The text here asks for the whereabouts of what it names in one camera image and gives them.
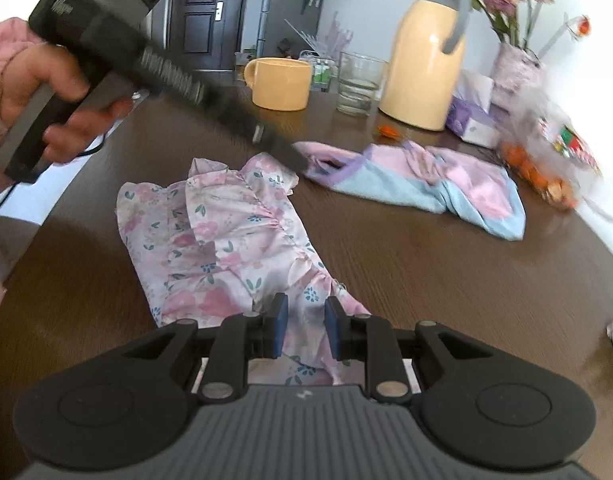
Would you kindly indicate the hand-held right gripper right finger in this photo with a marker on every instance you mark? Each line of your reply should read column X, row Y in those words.
column 332, row 330

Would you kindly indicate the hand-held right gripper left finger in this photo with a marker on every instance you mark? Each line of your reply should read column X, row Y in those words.
column 281, row 327

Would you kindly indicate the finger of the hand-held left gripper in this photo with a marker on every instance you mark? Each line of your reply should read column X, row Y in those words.
column 211, row 100

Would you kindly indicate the pink floral dress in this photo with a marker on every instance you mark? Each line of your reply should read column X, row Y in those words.
column 221, row 240

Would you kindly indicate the person's left forearm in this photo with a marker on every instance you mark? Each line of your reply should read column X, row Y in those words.
column 1, row 40

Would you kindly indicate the person's left hand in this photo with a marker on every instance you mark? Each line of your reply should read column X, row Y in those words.
column 31, row 70

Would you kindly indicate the yellow mug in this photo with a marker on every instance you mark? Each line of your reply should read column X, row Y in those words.
column 281, row 85

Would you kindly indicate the dark wooden door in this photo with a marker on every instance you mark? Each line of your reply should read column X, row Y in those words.
column 206, row 15

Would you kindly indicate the small green packets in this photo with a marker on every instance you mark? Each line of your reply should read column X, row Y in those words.
column 320, row 76

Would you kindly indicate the grey refrigerator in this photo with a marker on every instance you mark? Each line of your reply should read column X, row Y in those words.
column 291, row 5

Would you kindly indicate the dried pale purple plant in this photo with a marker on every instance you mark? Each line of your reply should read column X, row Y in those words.
column 331, row 37

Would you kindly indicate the clear drinking glass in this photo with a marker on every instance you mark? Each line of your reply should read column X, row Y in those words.
column 361, row 85

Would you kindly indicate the pink and blue garment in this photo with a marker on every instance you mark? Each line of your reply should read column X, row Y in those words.
column 421, row 185

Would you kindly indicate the orange peel piece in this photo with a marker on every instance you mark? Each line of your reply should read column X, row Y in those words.
column 388, row 132

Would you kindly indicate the yellow thermos jug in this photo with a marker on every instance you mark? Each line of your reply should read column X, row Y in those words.
column 421, row 60

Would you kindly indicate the purple tissue box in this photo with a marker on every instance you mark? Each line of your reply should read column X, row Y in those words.
column 474, row 120

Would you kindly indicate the clear plastic snack bag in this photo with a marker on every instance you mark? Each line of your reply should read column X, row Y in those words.
column 556, row 160

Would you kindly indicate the pale purple vase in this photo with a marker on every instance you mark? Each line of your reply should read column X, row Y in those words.
column 516, row 75

